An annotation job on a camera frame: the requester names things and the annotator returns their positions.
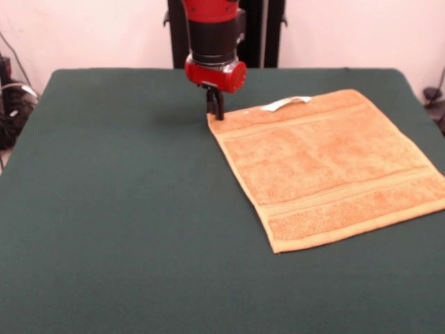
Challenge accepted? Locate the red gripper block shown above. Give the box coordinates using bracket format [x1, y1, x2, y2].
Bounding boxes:
[184, 54, 248, 122]

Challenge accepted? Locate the tan terry towel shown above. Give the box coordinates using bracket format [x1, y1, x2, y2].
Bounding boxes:
[207, 88, 445, 255]

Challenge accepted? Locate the dark green table cloth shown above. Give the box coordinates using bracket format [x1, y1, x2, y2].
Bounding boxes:
[0, 67, 445, 334]

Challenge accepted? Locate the dark stand base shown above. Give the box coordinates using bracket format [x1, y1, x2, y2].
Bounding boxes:
[422, 86, 445, 136]

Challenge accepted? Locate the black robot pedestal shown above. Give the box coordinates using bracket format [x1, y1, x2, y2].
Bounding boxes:
[162, 0, 289, 70]

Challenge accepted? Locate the black cable tangle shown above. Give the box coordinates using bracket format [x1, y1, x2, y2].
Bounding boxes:
[0, 81, 40, 150]

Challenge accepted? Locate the black wall box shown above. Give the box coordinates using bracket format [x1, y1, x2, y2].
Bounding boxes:
[0, 55, 14, 86]

